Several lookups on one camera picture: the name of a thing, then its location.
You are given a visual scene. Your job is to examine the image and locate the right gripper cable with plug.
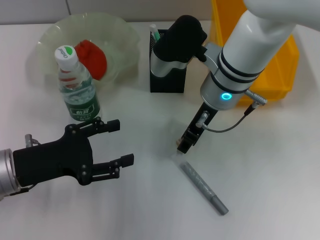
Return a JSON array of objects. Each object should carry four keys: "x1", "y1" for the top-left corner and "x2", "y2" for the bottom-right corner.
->
[{"x1": 196, "y1": 89, "x2": 268, "y2": 133}]

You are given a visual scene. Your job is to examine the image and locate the grey marker pen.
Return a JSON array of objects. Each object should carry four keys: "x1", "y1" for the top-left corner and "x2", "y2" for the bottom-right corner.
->
[{"x1": 172, "y1": 154, "x2": 230, "y2": 216}]

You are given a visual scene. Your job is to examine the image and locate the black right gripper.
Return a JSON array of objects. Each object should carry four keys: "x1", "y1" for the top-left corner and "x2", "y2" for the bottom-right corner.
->
[{"x1": 176, "y1": 103, "x2": 218, "y2": 155}]

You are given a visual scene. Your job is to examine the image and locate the mint green utility knife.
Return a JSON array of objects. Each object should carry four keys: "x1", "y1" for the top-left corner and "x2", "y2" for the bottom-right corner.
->
[{"x1": 149, "y1": 23, "x2": 161, "y2": 43}]

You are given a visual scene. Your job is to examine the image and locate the left gripper cable with plug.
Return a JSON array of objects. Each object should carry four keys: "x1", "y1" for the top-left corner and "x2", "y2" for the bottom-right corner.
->
[{"x1": 9, "y1": 134, "x2": 41, "y2": 196}]

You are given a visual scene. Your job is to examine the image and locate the red-orange toy orange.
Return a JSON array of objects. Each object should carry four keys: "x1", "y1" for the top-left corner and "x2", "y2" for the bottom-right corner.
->
[{"x1": 73, "y1": 39, "x2": 108, "y2": 81}]

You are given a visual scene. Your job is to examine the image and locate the yellow plastic storage bin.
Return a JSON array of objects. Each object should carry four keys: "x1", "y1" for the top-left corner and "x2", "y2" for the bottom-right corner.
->
[{"x1": 209, "y1": 0, "x2": 300, "y2": 108}]

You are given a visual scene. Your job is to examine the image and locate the pale green glass fruit plate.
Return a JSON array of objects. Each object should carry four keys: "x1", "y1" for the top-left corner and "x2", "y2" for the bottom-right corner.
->
[{"x1": 37, "y1": 12, "x2": 141, "y2": 92}]

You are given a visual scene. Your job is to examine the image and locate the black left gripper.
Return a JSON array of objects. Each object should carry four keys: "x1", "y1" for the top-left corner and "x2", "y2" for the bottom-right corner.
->
[{"x1": 12, "y1": 116, "x2": 136, "y2": 187}]

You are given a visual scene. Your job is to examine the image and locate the gripper cable with plug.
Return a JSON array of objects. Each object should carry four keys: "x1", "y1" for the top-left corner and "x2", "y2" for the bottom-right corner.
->
[
  {"x1": 9, "y1": 134, "x2": 41, "y2": 196},
  {"x1": 196, "y1": 89, "x2": 268, "y2": 133}
]

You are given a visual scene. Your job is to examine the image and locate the clear water bottle green label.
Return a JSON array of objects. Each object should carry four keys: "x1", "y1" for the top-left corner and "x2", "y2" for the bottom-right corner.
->
[{"x1": 54, "y1": 44, "x2": 102, "y2": 123}]

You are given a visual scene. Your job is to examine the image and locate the black mesh pen holder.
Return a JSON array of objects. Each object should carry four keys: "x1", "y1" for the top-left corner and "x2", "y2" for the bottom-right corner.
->
[{"x1": 149, "y1": 28, "x2": 188, "y2": 94}]

